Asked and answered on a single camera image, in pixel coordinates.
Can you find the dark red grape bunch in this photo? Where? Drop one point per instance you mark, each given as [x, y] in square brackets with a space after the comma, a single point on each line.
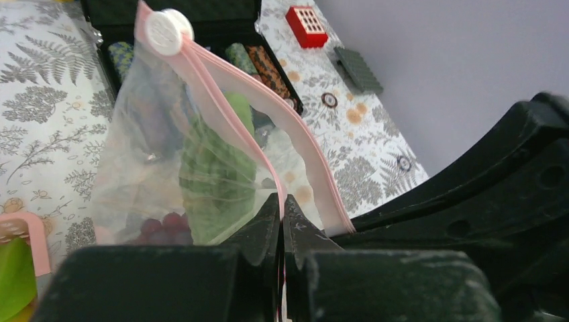
[172, 229]

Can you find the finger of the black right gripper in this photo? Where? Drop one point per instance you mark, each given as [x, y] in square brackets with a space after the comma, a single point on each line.
[504, 203]

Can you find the grey building baseplate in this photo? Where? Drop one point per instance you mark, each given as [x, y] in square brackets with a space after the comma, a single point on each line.
[357, 69]

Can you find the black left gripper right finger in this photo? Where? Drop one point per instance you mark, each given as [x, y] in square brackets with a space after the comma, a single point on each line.
[325, 282]

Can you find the loose poker chip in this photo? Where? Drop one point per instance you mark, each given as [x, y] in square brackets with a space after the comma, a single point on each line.
[404, 163]
[329, 100]

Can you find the black poker chip case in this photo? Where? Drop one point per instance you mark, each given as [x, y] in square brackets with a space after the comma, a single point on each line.
[216, 24]

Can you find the pink plastic basket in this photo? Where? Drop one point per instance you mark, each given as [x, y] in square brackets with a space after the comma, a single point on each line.
[28, 227]

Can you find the clear zip top bag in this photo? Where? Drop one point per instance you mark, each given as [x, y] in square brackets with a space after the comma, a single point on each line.
[173, 78]

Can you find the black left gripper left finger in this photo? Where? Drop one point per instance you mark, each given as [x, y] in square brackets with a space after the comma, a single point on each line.
[234, 281]

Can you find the floral table mat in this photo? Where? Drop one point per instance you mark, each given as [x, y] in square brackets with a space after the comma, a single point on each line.
[56, 106]

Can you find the red grid toy block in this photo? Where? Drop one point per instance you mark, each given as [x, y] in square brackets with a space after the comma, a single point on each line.
[306, 27]

